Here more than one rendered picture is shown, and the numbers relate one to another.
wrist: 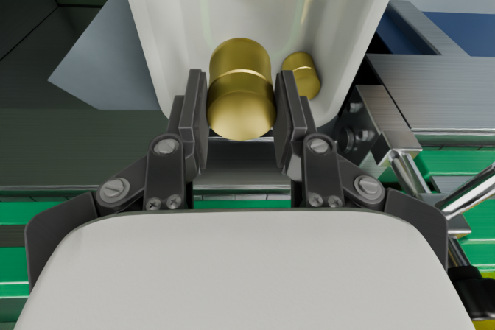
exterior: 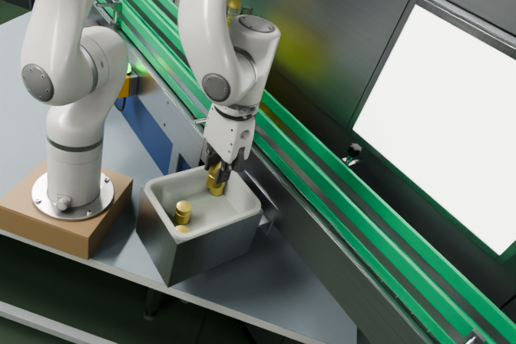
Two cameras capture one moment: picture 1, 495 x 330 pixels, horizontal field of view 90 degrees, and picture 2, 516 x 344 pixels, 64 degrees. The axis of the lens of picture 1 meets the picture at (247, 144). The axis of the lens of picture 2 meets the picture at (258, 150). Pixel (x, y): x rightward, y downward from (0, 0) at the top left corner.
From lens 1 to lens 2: 76 cm
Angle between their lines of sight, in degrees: 30
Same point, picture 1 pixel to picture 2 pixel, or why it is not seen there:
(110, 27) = (279, 316)
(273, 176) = (258, 162)
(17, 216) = (345, 231)
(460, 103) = (189, 133)
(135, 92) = (319, 292)
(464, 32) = (163, 153)
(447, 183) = not seen: hidden behind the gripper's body
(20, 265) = (345, 206)
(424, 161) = not seen: hidden behind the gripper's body
